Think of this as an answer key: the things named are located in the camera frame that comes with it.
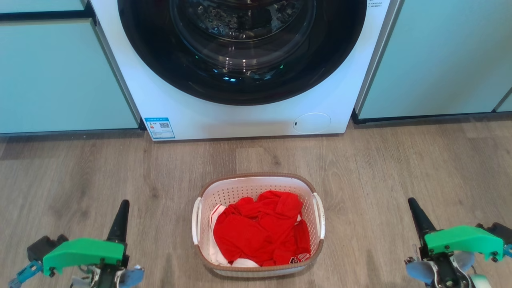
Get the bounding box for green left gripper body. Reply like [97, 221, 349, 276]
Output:
[42, 238, 129, 288]

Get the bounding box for red mesh garment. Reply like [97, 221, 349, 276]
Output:
[212, 190, 312, 267]

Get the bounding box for large pale green cabinet door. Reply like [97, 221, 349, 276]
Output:
[0, 18, 141, 134]

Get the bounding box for white garment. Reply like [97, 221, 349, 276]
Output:
[208, 204, 260, 268]

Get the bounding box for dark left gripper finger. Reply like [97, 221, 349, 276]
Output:
[106, 199, 130, 243]

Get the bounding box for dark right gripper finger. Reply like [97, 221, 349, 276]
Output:
[408, 197, 438, 245]

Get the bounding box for narrow pale green cabinet drawer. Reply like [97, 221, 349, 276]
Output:
[0, 0, 87, 13]

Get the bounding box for black round washer door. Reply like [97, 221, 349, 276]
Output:
[117, 0, 368, 106]

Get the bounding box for white perforated laundry basket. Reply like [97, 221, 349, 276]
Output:
[191, 172, 326, 277]

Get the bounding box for round white filter cover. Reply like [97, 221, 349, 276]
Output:
[293, 112, 332, 134]

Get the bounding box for wide pale green cabinet panel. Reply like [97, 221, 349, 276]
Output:
[354, 0, 512, 120]

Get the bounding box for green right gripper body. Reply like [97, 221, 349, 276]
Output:
[419, 225, 505, 288]

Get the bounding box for white front-load washing machine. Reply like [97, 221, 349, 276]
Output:
[90, 0, 400, 141]

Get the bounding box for blue energy label sticker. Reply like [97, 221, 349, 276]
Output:
[144, 117, 176, 140]

